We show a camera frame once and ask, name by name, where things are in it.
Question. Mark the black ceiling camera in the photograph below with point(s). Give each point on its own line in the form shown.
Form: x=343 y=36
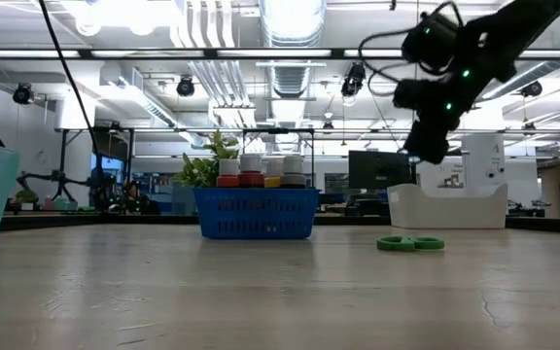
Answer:
x=532 y=88
x=185 y=86
x=22 y=94
x=353 y=80

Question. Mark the black overhead frame beam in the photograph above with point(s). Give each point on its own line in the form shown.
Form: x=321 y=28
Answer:
x=337 y=53

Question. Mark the blue plastic basket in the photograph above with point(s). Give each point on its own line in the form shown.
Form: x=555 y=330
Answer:
x=255 y=214

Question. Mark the person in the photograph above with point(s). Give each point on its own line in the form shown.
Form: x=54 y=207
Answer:
x=139 y=201

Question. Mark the white plastic bin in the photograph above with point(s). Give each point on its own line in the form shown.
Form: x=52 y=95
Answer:
x=455 y=211

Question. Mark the green potted plant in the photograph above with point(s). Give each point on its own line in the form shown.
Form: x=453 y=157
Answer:
x=199 y=170

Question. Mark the black computer monitor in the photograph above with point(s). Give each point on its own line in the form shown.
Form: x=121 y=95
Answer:
x=379 y=170

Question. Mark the black background robot arm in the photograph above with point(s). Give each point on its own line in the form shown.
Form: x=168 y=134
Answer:
x=59 y=176

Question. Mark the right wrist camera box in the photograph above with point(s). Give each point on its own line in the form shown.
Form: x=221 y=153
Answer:
x=430 y=41

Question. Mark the orange-red paint bottle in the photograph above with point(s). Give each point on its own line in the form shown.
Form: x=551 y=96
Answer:
x=228 y=181

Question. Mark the small background potted plant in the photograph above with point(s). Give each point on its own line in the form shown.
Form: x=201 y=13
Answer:
x=27 y=197

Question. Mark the white pillar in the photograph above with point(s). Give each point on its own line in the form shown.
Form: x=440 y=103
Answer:
x=484 y=160

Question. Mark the green scissors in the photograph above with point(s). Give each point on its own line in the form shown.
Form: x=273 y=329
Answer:
x=409 y=244

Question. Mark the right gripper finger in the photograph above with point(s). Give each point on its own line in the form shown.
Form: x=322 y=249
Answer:
x=433 y=143

